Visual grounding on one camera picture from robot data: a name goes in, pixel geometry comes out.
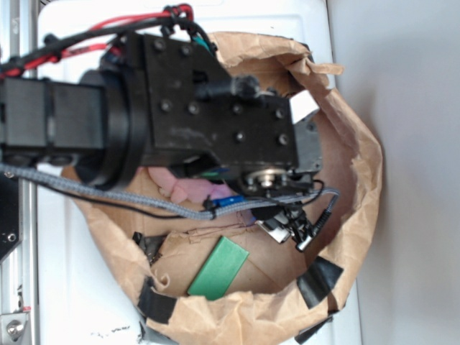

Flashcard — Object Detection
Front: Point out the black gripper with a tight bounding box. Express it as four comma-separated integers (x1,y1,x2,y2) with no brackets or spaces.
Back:
126,33,322,196

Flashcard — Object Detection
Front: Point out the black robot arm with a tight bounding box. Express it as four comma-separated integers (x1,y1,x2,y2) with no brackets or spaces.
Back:
1,33,322,196

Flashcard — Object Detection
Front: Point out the green wooden block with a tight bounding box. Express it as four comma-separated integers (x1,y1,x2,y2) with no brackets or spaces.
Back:
187,236,249,300

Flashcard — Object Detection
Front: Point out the pink plush toy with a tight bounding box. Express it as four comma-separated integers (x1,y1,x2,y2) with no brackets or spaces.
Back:
147,167,234,204

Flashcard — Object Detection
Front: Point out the brown paper bag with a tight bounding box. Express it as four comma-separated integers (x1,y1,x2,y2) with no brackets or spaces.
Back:
77,32,383,344

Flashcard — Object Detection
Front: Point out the grey braided cable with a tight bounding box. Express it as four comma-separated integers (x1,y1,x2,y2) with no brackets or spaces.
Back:
0,162,341,221

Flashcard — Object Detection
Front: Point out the red and black wire bundle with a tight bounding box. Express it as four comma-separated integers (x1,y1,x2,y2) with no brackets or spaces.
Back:
0,3,216,80

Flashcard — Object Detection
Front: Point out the aluminium frame rail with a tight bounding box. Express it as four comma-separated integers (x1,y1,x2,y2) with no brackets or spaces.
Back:
1,1,40,344

